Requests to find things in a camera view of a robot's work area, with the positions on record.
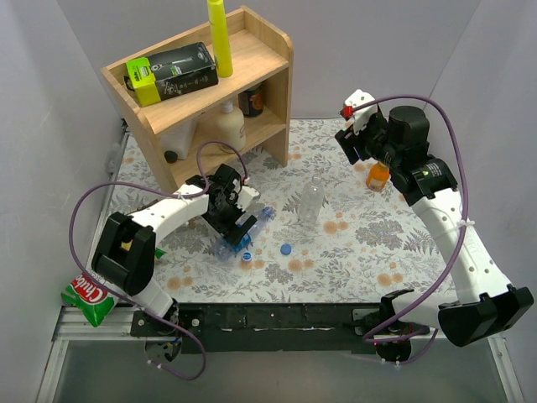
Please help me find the blue label water bottle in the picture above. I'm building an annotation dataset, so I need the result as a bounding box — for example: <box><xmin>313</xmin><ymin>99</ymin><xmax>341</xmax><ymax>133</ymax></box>
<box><xmin>212</xmin><ymin>207</ymin><xmax>276</xmax><ymax>261</ymax></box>

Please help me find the orange juice bottle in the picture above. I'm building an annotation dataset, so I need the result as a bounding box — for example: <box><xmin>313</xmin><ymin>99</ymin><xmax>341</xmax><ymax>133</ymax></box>
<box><xmin>366</xmin><ymin>162</ymin><xmax>390</xmax><ymax>191</ymax></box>

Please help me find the small blue bottle cap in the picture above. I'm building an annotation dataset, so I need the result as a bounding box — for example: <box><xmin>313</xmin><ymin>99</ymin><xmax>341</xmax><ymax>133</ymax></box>
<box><xmin>280</xmin><ymin>243</ymin><xmax>292</xmax><ymax>256</ymax></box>

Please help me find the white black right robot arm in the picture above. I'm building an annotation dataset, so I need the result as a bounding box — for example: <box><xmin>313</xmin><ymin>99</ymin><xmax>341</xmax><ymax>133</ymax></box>
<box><xmin>335</xmin><ymin>105</ymin><xmax>534</xmax><ymax>347</ymax></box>

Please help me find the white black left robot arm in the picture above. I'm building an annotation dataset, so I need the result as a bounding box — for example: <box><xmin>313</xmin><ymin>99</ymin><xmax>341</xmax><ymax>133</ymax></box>
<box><xmin>91</xmin><ymin>164</ymin><xmax>259</xmax><ymax>336</ymax></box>

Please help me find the blue white bottle cap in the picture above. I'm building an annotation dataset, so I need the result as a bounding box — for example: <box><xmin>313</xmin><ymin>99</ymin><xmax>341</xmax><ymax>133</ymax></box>
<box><xmin>242</xmin><ymin>252</ymin><xmax>253</xmax><ymax>262</ymax></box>

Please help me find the cream lotion pump bottle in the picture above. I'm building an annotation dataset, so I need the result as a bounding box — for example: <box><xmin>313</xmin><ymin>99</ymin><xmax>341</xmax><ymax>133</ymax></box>
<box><xmin>215</xmin><ymin>100</ymin><xmax>246</xmax><ymax>153</ymax></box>

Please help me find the yellow tall bottle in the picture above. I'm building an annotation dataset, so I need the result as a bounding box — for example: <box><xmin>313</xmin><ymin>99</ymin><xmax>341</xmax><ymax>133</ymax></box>
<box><xmin>207</xmin><ymin>0</ymin><xmax>233</xmax><ymax>77</ymax></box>

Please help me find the white jug black cap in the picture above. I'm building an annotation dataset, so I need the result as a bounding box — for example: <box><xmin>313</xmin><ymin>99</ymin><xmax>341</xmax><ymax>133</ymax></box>
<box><xmin>159</xmin><ymin>119</ymin><xmax>198</xmax><ymax>164</ymax></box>

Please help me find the clear plastic cup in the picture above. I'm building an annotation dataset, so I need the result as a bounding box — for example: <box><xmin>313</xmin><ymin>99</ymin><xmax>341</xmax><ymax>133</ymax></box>
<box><xmin>298</xmin><ymin>175</ymin><xmax>325</xmax><ymax>225</ymax></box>

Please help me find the brown chocolate bar wrapper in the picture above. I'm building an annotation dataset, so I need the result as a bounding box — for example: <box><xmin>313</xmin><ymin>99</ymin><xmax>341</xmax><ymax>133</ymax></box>
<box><xmin>129</xmin><ymin>199</ymin><xmax>159</xmax><ymax>214</ymax></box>

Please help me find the dark jar on shelf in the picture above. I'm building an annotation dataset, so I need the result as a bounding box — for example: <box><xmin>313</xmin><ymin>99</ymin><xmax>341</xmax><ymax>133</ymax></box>
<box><xmin>238</xmin><ymin>83</ymin><xmax>263</xmax><ymax>118</ymax></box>

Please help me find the floral patterned table mat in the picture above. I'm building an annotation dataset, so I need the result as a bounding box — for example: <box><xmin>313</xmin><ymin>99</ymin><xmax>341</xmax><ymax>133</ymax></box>
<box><xmin>90</xmin><ymin>117</ymin><xmax>479</xmax><ymax>304</ymax></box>

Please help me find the wooden shelf unit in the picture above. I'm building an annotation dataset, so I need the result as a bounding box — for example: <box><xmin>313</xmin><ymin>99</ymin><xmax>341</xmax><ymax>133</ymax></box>
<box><xmin>102</xmin><ymin>6</ymin><xmax>294</xmax><ymax>192</ymax></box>

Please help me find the black green product box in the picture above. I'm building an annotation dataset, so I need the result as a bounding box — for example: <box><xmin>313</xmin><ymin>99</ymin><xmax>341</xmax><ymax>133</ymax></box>
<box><xmin>123</xmin><ymin>42</ymin><xmax>219</xmax><ymax>107</ymax></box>

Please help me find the chips snack bag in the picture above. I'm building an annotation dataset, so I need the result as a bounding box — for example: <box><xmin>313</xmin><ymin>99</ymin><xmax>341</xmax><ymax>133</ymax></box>
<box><xmin>61</xmin><ymin>249</ymin><xmax>173</xmax><ymax>327</ymax></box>

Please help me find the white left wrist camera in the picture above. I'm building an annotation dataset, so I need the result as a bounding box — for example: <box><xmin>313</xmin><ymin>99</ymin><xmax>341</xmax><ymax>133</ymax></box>
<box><xmin>236</xmin><ymin>185</ymin><xmax>260</xmax><ymax>212</ymax></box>

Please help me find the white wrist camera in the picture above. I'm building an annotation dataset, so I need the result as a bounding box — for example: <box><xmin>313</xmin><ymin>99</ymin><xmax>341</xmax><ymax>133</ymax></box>
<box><xmin>340</xmin><ymin>89</ymin><xmax>378</xmax><ymax>134</ymax></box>
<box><xmin>236</xmin><ymin>185</ymin><xmax>260</xmax><ymax>212</ymax></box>

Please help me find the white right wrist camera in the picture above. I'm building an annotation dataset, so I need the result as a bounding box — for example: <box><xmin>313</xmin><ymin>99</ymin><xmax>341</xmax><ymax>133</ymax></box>
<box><xmin>340</xmin><ymin>89</ymin><xmax>378</xmax><ymax>134</ymax></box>

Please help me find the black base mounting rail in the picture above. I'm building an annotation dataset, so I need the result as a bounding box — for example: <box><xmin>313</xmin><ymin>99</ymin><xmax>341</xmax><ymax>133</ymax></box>
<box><xmin>129</xmin><ymin>301</ymin><xmax>429</xmax><ymax>366</ymax></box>

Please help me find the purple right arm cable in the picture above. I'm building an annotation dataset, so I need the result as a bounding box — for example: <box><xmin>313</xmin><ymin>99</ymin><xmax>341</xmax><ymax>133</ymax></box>
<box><xmin>343</xmin><ymin>95</ymin><xmax>469</xmax><ymax>364</ymax></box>

